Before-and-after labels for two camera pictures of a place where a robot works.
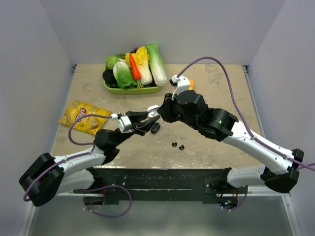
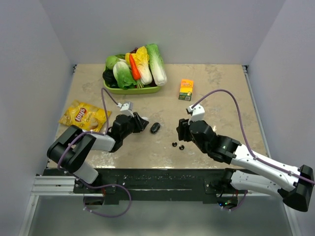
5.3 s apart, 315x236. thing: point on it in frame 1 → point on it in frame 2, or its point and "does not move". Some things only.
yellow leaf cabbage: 141,57 does not move
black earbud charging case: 155,128 does not move
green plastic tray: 134,90 does not move
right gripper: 165,110 → 182,130
